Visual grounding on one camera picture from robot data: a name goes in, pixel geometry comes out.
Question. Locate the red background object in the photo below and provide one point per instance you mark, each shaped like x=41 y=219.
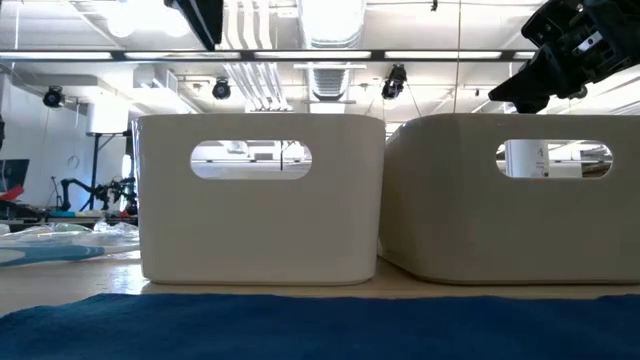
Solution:
x=11 y=192

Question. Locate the white plastic bin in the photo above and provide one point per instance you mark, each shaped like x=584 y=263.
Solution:
x=250 y=235

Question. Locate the white ventilation duct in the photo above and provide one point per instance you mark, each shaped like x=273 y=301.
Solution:
x=330 y=20

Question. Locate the white box on pole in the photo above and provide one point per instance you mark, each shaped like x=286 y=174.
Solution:
x=107 y=117

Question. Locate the pale grey plastic bin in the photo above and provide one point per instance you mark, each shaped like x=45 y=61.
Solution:
x=500 y=235

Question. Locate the white square pillar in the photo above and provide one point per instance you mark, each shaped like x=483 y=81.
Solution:
x=527 y=157

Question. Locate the blue cloth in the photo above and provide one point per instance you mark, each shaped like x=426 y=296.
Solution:
x=320 y=330

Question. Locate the black background robot arm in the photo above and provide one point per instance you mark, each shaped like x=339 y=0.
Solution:
x=95 y=192

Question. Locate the black vertical pole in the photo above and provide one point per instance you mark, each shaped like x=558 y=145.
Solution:
x=95 y=170

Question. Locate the black background monitor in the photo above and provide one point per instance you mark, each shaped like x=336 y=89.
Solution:
x=12 y=175

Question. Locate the black crossbar with light strips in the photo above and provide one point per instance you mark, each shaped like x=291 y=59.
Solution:
x=117 y=55

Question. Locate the black ceiling spotlight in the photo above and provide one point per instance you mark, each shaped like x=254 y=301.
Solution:
x=221 y=89
x=52 y=96
x=394 y=82
x=580 y=93

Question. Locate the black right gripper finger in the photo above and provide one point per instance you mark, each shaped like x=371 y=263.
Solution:
x=535 y=82

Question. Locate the green white wrapped toothbrush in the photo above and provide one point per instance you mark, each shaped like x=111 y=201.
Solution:
x=55 y=229

